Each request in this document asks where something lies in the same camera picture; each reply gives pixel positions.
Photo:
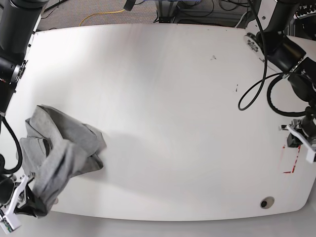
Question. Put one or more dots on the right table grommet hole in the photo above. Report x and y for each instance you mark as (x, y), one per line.
(267, 202)

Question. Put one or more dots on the red tape rectangle marking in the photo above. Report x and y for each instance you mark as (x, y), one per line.
(288, 160)

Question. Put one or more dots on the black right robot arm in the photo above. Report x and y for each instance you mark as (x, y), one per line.
(17, 25)

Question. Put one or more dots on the white power strip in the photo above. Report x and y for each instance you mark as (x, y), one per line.
(305, 10)

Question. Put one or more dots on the grey T-shirt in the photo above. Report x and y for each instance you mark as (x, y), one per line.
(57, 148)

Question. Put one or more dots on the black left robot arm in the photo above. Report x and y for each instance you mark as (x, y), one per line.
(265, 37)

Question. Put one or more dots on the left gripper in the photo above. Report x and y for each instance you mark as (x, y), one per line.
(307, 129)

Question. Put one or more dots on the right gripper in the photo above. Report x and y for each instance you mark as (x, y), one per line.
(28, 203)

